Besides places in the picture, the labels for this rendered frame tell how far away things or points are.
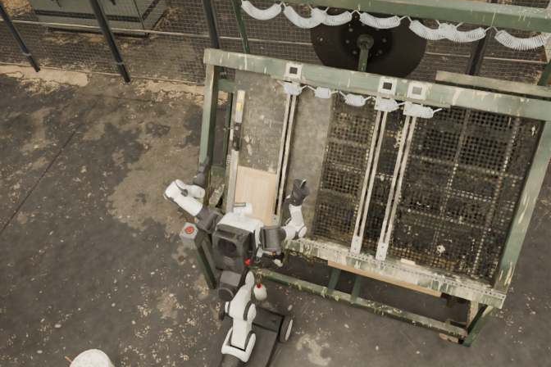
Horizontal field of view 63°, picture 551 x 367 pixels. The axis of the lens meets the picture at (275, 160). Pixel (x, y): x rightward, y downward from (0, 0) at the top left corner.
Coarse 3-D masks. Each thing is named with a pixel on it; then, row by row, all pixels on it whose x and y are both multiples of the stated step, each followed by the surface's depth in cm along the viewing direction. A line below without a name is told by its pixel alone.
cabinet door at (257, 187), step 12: (240, 168) 324; (252, 168) 322; (240, 180) 327; (252, 180) 324; (264, 180) 321; (240, 192) 329; (252, 192) 326; (264, 192) 323; (252, 204) 329; (264, 204) 325; (252, 216) 331; (264, 216) 328
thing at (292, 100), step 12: (288, 72) 286; (300, 72) 283; (288, 84) 274; (288, 96) 293; (288, 108) 296; (288, 120) 301; (288, 132) 300; (288, 144) 302; (288, 156) 306; (288, 168) 312; (276, 180) 311; (276, 192) 314; (276, 204) 317; (276, 216) 318
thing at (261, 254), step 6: (258, 252) 329; (264, 252) 332; (270, 252) 331; (276, 252) 325; (282, 252) 329; (258, 258) 330; (270, 258) 347; (276, 258) 327; (282, 258) 328; (252, 264) 341; (258, 264) 339; (282, 264) 336
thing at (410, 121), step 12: (420, 84) 262; (408, 96) 265; (420, 96) 263; (408, 108) 267; (408, 120) 272; (408, 132) 277; (408, 144) 276; (396, 168) 282; (396, 180) 287; (396, 192) 286; (396, 204) 288; (384, 228) 294; (384, 240) 300; (384, 252) 298
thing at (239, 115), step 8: (240, 112) 311; (240, 120) 313; (240, 136) 317; (240, 144) 320; (232, 152) 321; (232, 160) 322; (232, 168) 324; (232, 176) 326; (232, 184) 327; (232, 192) 329; (232, 200) 331
